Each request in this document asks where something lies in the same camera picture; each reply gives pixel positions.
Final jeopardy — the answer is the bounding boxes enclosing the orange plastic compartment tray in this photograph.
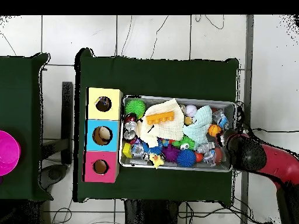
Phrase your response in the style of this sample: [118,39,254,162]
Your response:
[146,111,175,125]

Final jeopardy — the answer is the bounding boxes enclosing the cream waffle cloth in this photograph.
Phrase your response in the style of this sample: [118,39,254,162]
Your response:
[137,98,185,148]

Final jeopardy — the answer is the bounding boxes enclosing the mint green knitted cloth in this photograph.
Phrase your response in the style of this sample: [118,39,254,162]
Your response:
[183,105,213,148]

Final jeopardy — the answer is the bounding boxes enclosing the blue spiky ball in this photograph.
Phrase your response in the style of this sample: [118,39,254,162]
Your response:
[176,149,197,168]

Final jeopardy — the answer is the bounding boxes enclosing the colourful polka dot cloth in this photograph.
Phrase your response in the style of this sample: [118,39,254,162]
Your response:
[95,96,112,112]

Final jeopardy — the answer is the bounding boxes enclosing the silver toy robot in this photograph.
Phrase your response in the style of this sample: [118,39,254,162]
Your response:
[195,142,215,154]

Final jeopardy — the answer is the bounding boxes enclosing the wooden box with three holes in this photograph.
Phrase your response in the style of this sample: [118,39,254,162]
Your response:
[81,87,123,183]

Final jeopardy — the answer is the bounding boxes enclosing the large green spiky ball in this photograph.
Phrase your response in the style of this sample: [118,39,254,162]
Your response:
[124,99,147,120]

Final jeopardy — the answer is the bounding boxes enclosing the purple spiky ball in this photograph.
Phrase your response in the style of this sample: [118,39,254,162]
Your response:
[161,144,180,163]

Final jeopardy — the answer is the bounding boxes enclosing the yellow plush duck toy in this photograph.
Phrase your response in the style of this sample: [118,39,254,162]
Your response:
[149,153,165,169]

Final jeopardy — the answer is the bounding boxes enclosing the white baseball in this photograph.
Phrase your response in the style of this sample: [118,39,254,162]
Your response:
[185,104,197,117]

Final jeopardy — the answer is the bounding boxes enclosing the dark green table cloth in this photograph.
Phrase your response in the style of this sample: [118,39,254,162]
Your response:
[73,47,240,203]

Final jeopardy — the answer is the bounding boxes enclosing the small orange basketball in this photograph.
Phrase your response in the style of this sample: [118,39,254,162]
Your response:
[207,124,222,138]

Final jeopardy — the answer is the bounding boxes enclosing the grey stand base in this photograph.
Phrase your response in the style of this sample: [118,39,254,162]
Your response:
[38,163,69,190]

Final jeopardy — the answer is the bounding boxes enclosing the dark green side table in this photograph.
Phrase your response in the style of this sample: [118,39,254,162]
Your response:
[0,52,53,201]

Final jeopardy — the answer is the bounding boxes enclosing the magenta round disc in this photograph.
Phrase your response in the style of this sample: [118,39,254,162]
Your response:
[0,129,22,177]

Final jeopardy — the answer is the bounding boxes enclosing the shallow wire mesh bin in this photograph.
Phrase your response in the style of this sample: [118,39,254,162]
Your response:
[119,94,235,173]

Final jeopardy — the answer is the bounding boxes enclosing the black upright post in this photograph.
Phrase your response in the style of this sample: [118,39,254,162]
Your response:
[61,81,74,165]

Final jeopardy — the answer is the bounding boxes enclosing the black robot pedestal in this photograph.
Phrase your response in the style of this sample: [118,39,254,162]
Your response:
[123,199,180,224]

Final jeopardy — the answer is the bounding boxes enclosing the black power cable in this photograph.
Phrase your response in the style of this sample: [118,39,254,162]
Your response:
[234,127,299,144]

